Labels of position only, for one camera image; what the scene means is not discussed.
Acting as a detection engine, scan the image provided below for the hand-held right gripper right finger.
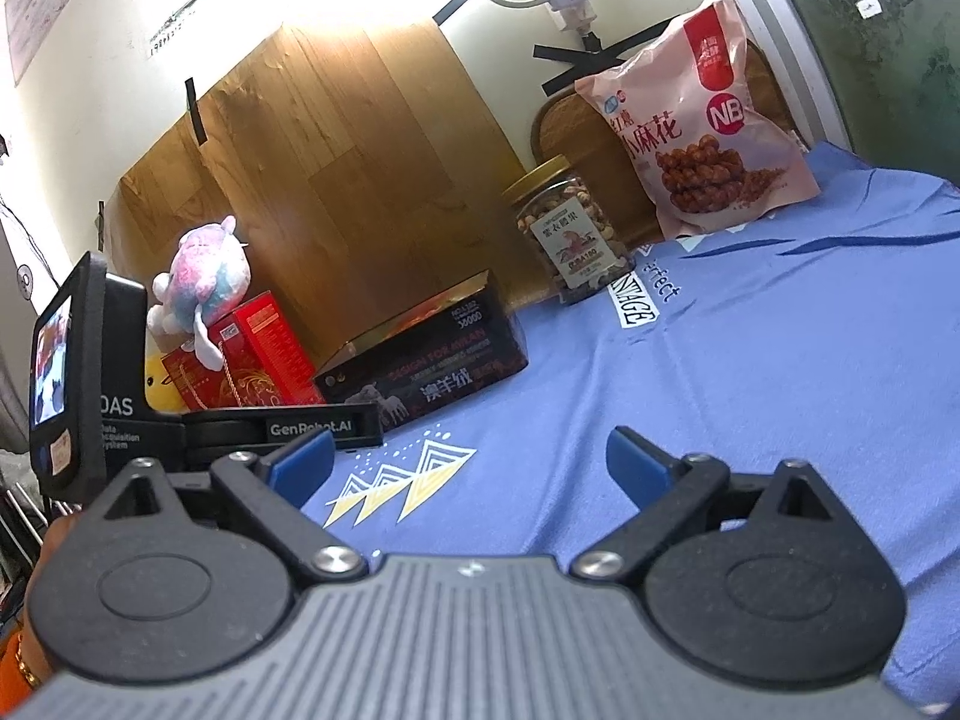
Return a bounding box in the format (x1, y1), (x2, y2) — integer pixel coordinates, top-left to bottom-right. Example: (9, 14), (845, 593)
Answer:
(571, 426), (852, 584)

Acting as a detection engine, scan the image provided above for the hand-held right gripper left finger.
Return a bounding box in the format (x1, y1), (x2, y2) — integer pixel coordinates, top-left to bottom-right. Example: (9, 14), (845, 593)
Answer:
(90, 431), (368, 582)

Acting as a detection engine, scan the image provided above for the black cardboard box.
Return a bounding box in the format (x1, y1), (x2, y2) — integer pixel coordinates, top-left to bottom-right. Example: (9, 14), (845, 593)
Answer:
(311, 268), (530, 432)

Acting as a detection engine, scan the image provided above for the person's left forearm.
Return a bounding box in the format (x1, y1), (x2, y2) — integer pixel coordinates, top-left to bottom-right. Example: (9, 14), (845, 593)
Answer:
(0, 626), (46, 700)

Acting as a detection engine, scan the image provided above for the person's left hand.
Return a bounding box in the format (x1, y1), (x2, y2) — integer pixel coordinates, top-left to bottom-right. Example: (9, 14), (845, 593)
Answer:
(22, 514), (82, 653)

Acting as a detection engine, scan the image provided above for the yellow plush toy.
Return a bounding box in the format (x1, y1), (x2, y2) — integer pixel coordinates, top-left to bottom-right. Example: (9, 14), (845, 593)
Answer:
(144, 352), (185, 413)

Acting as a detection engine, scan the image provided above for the pink blue plush toy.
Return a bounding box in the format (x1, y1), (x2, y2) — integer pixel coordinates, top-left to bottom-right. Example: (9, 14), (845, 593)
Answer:
(146, 216), (252, 372)

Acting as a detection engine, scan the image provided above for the red gift bag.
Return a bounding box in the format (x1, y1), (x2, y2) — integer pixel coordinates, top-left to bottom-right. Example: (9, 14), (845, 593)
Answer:
(160, 291), (327, 413)

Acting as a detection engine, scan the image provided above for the blue printed blanket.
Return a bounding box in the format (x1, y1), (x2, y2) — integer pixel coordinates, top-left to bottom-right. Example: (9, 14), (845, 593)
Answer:
(296, 139), (960, 720)

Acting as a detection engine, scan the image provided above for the clear nut jar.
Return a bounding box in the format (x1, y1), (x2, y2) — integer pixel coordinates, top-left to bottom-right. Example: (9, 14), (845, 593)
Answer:
(501, 154), (629, 305)

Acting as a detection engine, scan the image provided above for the wooden board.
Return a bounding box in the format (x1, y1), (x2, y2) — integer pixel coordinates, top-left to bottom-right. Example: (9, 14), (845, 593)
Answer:
(101, 19), (548, 383)

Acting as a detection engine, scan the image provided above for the pink snack bag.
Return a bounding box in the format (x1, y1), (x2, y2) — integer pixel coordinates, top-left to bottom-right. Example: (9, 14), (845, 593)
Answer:
(574, 0), (820, 241)

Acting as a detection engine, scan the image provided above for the woven rattan mat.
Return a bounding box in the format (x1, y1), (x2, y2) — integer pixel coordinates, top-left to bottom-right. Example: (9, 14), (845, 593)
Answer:
(531, 37), (807, 241)

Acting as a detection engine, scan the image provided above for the black tape cross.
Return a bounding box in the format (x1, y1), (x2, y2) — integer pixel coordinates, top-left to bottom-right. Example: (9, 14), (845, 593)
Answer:
(532, 34), (668, 95)

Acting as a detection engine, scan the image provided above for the black wall cable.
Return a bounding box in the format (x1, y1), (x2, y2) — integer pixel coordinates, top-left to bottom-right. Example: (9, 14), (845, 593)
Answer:
(0, 195), (53, 293)

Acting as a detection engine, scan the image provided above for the wall calendar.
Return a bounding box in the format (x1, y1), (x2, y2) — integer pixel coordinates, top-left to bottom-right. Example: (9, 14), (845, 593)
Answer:
(0, 0), (83, 87)

